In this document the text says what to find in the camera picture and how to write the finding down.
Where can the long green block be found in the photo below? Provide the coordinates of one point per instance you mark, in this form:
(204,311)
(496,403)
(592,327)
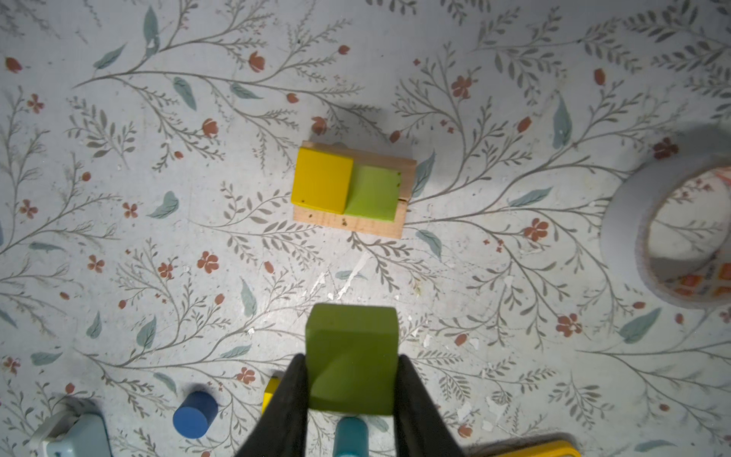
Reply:
(374,193)

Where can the natural wood block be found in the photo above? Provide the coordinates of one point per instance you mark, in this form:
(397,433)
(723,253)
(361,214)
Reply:
(384,229)
(407,167)

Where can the yellow calculator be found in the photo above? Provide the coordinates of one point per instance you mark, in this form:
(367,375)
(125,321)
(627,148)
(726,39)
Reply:
(559,448)

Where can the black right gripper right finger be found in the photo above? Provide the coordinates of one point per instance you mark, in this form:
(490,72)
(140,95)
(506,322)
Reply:
(419,427)

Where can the long yellow block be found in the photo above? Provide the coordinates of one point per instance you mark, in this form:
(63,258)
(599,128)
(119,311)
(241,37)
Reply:
(271,387)

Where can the clear tape roll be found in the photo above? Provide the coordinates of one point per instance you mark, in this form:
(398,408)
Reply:
(666,231)

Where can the green cube block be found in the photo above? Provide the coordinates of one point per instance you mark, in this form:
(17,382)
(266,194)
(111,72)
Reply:
(351,358)

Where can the yellow cube block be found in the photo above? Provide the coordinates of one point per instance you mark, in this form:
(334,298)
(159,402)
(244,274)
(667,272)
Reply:
(321,181)

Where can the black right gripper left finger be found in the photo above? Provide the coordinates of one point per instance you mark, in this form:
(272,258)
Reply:
(281,431)

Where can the white stapler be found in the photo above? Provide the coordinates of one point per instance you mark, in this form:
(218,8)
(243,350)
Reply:
(72,434)

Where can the dark blue round block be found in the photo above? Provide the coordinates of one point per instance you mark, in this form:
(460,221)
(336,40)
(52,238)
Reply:
(195,415)

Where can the teal round block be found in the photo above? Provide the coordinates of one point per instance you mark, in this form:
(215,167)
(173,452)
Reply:
(351,438)

